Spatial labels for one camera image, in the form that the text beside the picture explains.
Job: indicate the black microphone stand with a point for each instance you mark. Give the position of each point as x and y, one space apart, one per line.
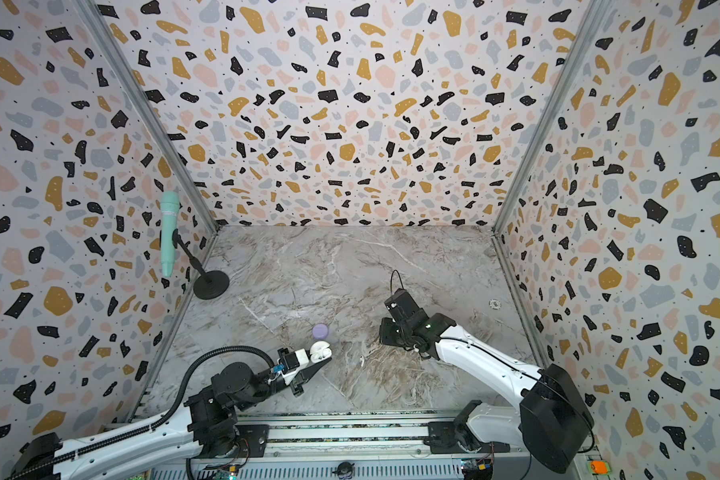
209 284

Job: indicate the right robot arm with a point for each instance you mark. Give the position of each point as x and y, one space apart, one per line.
550 418

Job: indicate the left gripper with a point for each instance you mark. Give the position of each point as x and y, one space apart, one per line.
307 376

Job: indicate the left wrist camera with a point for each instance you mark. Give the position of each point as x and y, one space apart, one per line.
290 363

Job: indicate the purple earbud charging case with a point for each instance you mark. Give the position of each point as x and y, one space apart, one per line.
320 332

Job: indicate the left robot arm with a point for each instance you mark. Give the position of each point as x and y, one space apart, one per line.
202 424

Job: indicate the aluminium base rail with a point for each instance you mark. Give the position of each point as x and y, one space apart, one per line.
385 446

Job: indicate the white earbud charging case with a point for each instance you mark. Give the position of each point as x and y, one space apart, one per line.
320 351

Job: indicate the orange button box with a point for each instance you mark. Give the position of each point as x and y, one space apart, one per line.
599 467

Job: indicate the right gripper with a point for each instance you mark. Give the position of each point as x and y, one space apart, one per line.
393 330

